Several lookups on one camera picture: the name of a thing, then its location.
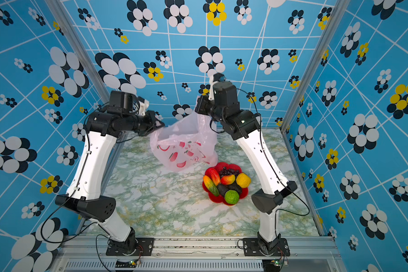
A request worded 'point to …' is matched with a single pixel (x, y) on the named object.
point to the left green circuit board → (126, 263)
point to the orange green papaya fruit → (211, 186)
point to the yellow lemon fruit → (243, 180)
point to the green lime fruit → (231, 196)
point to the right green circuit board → (276, 262)
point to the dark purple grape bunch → (225, 171)
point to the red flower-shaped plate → (217, 199)
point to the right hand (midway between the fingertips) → (199, 95)
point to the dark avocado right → (234, 186)
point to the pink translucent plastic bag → (186, 143)
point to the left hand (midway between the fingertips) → (166, 118)
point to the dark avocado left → (222, 188)
